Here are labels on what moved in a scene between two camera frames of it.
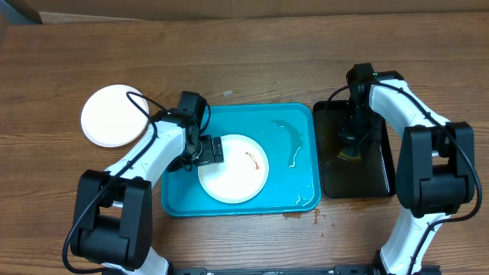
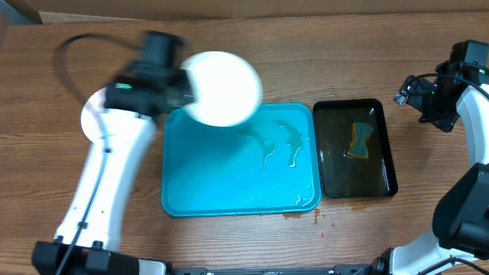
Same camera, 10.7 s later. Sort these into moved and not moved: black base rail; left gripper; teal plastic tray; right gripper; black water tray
Moved: left gripper; right gripper
Not moved: teal plastic tray; black base rail; black water tray
